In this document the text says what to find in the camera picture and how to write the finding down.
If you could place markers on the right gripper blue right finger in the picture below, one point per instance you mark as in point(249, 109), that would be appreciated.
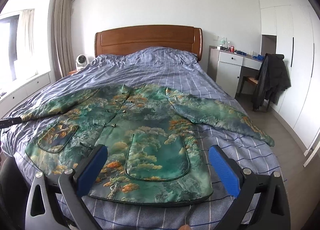
point(260, 201)

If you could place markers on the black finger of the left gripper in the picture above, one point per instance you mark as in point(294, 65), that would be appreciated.
point(8, 122)

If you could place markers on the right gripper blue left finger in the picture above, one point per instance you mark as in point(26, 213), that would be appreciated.
point(43, 210)

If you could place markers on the green landscape print jacket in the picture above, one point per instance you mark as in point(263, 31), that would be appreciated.
point(150, 135)

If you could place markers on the person's right hand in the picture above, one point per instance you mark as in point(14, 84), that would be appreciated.
point(185, 227)

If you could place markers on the small white desk fan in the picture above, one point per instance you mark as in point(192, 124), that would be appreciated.
point(81, 61)

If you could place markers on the beige window curtain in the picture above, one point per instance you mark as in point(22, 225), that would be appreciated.
point(63, 59)

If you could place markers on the black coat on chair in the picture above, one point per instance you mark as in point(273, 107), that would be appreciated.
point(272, 79)

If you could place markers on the white desk with drawers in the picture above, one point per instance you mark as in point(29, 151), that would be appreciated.
point(225, 68)

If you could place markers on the brown wooden headboard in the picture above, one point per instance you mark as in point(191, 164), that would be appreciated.
point(127, 40)

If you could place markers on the white wardrobe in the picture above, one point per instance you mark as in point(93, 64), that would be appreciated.
point(293, 23)

